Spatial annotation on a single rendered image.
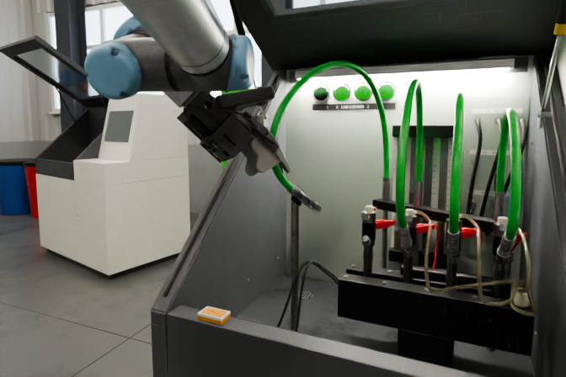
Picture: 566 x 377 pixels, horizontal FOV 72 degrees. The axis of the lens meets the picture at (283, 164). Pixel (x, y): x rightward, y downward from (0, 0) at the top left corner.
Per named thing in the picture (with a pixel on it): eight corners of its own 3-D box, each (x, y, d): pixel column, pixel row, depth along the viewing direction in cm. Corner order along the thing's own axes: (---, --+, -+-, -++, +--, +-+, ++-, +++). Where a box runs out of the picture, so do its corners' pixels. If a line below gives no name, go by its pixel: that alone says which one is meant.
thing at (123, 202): (13, 257, 376) (-3, 46, 356) (119, 232, 463) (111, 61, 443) (78, 293, 299) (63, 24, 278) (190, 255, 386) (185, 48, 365)
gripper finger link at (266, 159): (274, 190, 71) (236, 156, 69) (292, 167, 73) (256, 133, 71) (280, 188, 68) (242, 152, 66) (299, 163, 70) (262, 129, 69)
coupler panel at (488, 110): (461, 223, 96) (467, 95, 93) (461, 220, 99) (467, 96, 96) (522, 229, 91) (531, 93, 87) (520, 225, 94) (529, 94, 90)
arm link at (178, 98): (187, 70, 71) (200, 53, 64) (205, 88, 72) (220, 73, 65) (158, 97, 68) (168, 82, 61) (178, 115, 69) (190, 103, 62)
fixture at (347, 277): (336, 348, 81) (338, 278, 79) (349, 326, 90) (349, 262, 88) (529, 395, 67) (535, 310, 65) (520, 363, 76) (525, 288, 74)
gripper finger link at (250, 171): (260, 191, 75) (227, 158, 72) (278, 169, 78) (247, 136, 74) (269, 191, 73) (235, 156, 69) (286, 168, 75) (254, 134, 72)
